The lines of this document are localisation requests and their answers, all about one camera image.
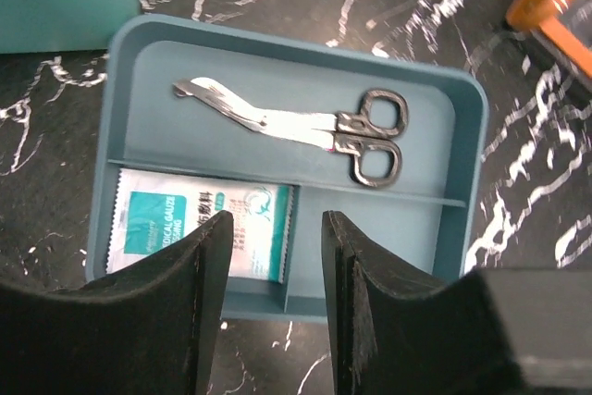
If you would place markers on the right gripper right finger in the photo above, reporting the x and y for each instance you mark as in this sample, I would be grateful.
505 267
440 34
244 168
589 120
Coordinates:
394 329

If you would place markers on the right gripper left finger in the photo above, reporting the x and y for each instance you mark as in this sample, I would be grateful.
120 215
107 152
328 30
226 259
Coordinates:
149 328

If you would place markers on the teal white medicine sachet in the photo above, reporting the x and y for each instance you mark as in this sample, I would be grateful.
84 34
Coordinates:
154 210

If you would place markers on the dark teal divider tray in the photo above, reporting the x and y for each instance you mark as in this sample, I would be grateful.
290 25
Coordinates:
425 217

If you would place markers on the black handled scissors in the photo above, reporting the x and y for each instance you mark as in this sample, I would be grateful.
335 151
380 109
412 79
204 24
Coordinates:
349 133

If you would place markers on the orange wooden shelf rack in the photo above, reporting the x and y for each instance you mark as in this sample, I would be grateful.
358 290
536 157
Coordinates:
561 27

